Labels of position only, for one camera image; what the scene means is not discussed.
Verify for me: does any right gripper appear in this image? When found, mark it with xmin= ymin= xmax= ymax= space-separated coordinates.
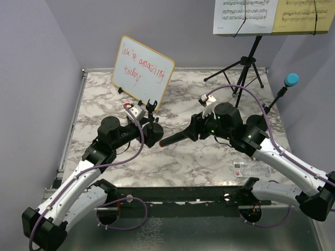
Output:
xmin=182 ymin=107 xmax=232 ymax=141

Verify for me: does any black microphone orange tip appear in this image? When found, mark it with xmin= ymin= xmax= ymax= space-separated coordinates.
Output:
xmin=159 ymin=130 xmax=190 ymax=147

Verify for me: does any black microphone stand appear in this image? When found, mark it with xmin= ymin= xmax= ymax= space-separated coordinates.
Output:
xmin=247 ymin=86 xmax=288 ymax=132
xmin=146 ymin=99 xmax=159 ymax=130

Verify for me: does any blue-headed microphone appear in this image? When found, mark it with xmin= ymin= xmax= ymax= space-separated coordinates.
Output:
xmin=284 ymin=73 xmax=299 ymax=87

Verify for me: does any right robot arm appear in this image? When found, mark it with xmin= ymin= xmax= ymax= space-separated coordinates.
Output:
xmin=187 ymin=102 xmax=334 ymax=222

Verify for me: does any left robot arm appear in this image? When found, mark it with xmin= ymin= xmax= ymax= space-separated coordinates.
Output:
xmin=22 ymin=116 xmax=163 ymax=250

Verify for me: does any clear ruler set packet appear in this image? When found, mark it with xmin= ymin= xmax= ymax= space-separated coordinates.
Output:
xmin=233 ymin=162 xmax=271 ymax=179

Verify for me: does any yellow-framed whiteboard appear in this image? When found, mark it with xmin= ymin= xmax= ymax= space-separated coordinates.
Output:
xmin=111 ymin=36 xmax=175 ymax=108

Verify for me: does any black tripod music stand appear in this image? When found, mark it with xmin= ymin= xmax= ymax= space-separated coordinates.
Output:
xmin=203 ymin=35 xmax=265 ymax=108

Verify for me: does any white sheet music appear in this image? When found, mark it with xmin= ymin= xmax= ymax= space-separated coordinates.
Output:
xmin=213 ymin=0 xmax=278 ymax=37

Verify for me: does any yellow sheet music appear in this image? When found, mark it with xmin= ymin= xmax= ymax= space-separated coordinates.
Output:
xmin=272 ymin=0 xmax=334 ymax=35

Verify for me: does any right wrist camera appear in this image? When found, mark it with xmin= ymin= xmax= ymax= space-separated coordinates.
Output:
xmin=198 ymin=94 xmax=217 ymax=118

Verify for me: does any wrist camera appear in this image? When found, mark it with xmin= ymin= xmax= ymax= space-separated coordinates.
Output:
xmin=198 ymin=94 xmax=217 ymax=118
xmin=124 ymin=102 xmax=146 ymax=122

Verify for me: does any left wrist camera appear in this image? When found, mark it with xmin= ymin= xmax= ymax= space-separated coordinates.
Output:
xmin=124 ymin=102 xmax=146 ymax=122

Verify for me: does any black mounting rail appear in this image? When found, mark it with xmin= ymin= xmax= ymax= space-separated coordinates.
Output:
xmin=93 ymin=178 xmax=270 ymax=221

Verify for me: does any aluminium frame rail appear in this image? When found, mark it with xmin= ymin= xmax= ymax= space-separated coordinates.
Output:
xmin=39 ymin=188 xmax=68 ymax=209

